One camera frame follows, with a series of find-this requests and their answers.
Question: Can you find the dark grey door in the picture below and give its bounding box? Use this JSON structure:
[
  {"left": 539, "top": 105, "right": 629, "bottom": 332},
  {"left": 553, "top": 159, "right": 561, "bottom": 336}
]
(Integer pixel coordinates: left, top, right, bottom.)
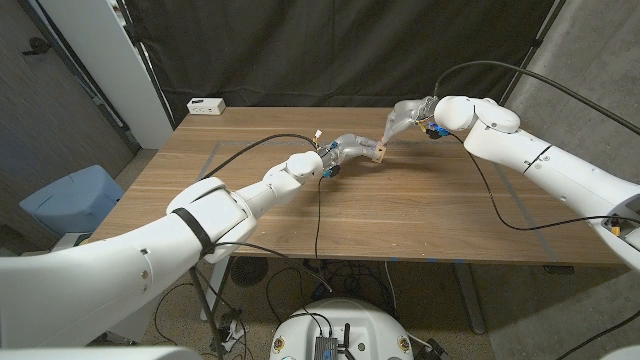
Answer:
[{"left": 0, "top": 0, "right": 141, "bottom": 211}]

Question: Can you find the grey tape outline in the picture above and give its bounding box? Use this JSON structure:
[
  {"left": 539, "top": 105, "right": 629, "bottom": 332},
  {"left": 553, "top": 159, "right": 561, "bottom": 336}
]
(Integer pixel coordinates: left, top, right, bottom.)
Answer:
[{"left": 196, "top": 140, "right": 556, "bottom": 264}]

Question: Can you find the round black floor fan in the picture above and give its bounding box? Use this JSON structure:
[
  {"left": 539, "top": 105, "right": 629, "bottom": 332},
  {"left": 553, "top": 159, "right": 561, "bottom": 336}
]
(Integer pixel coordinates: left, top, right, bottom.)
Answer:
[{"left": 230, "top": 256, "right": 270, "bottom": 288}]

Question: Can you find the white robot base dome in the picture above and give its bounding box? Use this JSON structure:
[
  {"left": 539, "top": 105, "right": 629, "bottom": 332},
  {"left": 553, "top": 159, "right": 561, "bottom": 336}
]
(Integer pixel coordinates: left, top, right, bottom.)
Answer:
[{"left": 269, "top": 298, "right": 415, "bottom": 360}]

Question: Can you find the black floor cable bundle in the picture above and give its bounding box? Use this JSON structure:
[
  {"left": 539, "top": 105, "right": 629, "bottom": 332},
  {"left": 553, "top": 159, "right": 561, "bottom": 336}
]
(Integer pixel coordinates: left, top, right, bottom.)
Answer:
[{"left": 264, "top": 257, "right": 399, "bottom": 326}]

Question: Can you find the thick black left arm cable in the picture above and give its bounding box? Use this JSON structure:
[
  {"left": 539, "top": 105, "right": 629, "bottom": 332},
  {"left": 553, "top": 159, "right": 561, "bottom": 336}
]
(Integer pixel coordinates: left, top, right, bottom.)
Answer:
[{"left": 199, "top": 133, "right": 320, "bottom": 182}]

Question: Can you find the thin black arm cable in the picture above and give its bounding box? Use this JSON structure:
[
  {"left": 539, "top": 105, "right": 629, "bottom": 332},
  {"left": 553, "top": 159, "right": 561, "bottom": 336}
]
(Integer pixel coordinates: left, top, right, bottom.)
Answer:
[
  {"left": 449, "top": 132, "right": 640, "bottom": 232},
  {"left": 209, "top": 175, "right": 334, "bottom": 294}
]

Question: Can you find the grey electronics box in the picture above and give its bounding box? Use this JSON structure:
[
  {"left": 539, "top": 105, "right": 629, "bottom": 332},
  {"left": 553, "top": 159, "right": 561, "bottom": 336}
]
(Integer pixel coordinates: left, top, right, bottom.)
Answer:
[{"left": 313, "top": 335, "right": 340, "bottom": 360}]

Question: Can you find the black and white floor gadget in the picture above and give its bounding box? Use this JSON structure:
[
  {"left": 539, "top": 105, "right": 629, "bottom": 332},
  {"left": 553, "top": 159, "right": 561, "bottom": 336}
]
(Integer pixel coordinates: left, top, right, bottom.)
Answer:
[{"left": 210, "top": 307, "right": 250, "bottom": 356}]

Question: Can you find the black backdrop stand pole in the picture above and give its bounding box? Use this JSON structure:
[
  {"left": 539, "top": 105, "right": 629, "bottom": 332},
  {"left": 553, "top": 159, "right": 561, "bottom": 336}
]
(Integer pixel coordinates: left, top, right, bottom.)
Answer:
[
  {"left": 497, "top": 0, "right": 569, "bottom": 109},
  {"left": 113, "top": 0, "right": 177, "bottom": 131}
]

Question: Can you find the white robot torso edge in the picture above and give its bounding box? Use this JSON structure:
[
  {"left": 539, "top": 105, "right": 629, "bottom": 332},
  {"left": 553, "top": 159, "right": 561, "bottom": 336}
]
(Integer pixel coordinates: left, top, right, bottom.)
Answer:
[{"left": 0, "top": 346, "right": 204, "bottom": 360}]

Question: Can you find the white power strip box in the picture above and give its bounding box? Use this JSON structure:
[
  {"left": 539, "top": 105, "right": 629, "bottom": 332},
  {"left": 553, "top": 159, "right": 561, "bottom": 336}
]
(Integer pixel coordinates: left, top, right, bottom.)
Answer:
[{"left": 186, "top": 97, "right": 227, "bottom": 116}]

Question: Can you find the blue plastic bin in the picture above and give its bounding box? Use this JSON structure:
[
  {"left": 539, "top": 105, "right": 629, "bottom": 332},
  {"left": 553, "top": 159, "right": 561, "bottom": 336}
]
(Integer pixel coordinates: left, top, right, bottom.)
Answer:
[{"left": 18, "top": 164, "right": 125, "bottom": 240}]

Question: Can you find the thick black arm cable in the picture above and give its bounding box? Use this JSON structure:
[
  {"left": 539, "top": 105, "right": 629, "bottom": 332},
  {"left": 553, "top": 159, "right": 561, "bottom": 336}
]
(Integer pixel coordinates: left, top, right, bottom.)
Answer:
[
  {"left": 433, "top": 60, "right": 640, "bottom": 137},
  {"left": 199, "top": 133, "right": 320, "bottom": 182}
]

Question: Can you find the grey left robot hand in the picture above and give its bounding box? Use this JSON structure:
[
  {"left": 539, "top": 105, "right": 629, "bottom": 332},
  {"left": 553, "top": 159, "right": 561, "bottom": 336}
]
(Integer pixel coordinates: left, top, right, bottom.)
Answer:
[{"left": 319, "top": 133, "right": 382, "bottom": 171}]

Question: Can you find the black backdrop curtain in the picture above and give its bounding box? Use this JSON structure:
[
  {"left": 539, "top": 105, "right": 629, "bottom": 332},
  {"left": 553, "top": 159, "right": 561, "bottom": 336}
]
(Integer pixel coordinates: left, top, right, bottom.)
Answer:
[{"left": 122, "top": 0, "right": 556, "bottom": 124}]

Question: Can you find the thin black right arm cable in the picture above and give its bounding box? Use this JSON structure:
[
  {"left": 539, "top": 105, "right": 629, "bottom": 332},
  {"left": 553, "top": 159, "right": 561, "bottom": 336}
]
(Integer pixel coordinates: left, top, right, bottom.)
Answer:
[{"left": 449, "top": 132, "right": 640, "bottom": 232}]

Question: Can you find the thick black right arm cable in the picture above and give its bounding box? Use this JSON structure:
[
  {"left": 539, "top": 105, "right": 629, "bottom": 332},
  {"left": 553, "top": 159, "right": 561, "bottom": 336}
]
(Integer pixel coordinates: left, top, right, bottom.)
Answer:
[{"left": 433, "top": 60, "right": 640, "bottom": 137}]

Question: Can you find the grey table leg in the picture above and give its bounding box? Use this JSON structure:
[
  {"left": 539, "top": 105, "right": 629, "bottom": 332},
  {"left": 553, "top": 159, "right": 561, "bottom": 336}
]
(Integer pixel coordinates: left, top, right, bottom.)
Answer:
[{"left": 452, "top": 263, "right": 487, "bottom": 335}]

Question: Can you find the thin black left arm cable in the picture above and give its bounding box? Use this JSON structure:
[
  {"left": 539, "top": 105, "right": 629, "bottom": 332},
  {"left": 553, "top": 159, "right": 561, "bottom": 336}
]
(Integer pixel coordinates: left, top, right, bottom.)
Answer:
[{"left": 209, "top": 175, "right": 334, "bottom": 294}]

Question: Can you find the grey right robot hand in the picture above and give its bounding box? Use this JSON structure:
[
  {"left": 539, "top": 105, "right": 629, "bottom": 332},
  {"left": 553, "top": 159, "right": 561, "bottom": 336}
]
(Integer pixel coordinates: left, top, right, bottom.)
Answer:
[{"left": 380, "top": 97, "right": 440, "bottom": 147}]

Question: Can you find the black floor device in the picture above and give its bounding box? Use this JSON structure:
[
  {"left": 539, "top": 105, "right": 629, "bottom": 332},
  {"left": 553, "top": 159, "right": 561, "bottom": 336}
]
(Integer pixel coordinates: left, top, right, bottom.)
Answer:
[{"left": 424, "top": 338, "right": 449, "bottom": 360}]

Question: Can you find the white table leg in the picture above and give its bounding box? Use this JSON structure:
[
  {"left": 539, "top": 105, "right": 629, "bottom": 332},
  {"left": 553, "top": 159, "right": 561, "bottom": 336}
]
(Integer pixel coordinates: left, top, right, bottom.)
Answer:
[{"left": 199, "top": 257, "right": 232, "bottom": 322}]

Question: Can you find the black door handle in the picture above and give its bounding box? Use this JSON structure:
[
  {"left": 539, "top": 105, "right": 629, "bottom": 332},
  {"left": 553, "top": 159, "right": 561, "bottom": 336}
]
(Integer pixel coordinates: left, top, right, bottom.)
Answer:
[{"left": 21, "top": 37, "right": 53, "bottom": 56}]

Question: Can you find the white column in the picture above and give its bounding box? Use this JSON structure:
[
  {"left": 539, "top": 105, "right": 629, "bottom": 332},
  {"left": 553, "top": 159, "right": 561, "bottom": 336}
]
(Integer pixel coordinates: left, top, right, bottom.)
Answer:
[{"left": 37, "top": 0, "right": 174, "bottom": 150}]

